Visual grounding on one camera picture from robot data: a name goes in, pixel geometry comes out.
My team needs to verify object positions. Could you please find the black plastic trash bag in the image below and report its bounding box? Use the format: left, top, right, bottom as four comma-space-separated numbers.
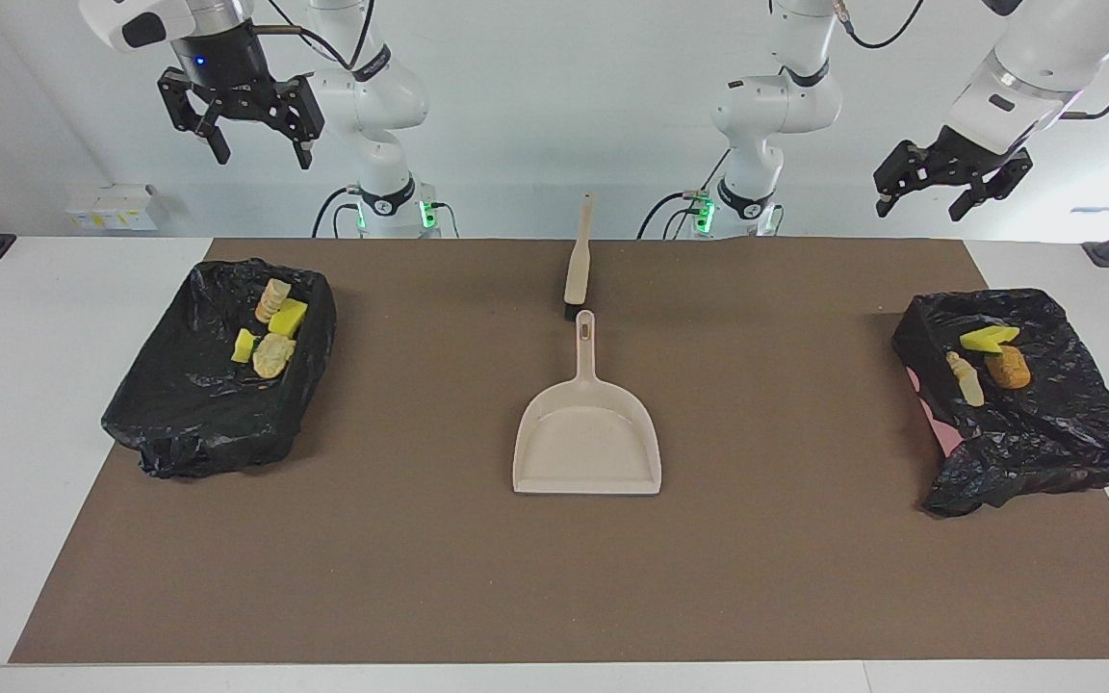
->
100, 257, 338, 480
891, 288, 1109, 519

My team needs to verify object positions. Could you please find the beige hand brush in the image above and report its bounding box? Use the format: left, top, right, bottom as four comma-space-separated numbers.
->
563, 192, 596, 322

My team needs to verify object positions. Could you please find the brown table mat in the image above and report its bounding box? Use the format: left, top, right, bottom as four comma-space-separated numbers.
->
9, 238, 1109, 665

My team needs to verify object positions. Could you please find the pale toast slice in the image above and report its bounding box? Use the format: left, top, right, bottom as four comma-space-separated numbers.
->
252, 333, 297, 379

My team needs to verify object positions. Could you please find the white wall outlet box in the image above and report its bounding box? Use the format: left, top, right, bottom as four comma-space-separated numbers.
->
92, 184, 160, 232

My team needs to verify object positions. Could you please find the beige plastic dustpan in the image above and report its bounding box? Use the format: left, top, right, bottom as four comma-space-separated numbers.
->
512, 309, 663, 497

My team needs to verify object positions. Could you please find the orange striped croissant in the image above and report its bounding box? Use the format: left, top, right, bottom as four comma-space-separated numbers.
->
945, 351, 986, 408

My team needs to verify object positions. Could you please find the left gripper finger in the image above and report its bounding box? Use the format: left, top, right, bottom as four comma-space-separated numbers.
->
947, 149, 1034, 222
874, 140, 942, 218

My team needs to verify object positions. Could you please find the plain yellow sponge block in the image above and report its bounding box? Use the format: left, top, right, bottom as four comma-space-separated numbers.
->
268, 298, 310, 339

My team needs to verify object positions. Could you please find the pale ridged bread roll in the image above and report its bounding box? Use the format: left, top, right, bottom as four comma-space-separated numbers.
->
255, 277, 293, 324

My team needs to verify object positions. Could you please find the pink plastic bin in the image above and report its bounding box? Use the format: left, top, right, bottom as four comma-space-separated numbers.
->
906, 369, 966, 460

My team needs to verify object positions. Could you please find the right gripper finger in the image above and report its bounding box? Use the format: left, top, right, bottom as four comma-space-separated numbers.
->
157, 67, 232, 166
271, 75, 326, 171

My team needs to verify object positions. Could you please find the yellow curved sponge scrap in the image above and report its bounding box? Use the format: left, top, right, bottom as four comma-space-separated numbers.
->
959, 325, 1021, 353

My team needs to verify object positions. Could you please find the brown oval bread roll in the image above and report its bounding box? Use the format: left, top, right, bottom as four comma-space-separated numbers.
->
986, 346, 1033, 391

